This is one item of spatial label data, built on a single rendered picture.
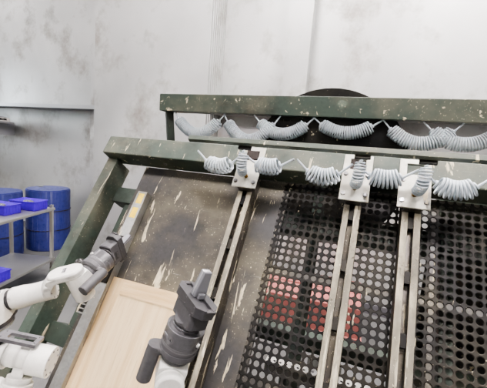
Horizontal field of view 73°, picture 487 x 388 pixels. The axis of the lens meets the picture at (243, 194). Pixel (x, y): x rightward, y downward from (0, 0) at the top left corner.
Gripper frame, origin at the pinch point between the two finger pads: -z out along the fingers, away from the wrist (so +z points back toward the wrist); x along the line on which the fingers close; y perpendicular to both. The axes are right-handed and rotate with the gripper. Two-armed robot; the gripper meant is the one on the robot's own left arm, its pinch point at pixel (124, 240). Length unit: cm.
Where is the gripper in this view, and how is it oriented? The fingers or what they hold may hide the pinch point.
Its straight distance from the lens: 135.2
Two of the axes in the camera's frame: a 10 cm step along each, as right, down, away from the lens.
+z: -3.6, 4.8, -8.0
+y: 9.3, 1.2, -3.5
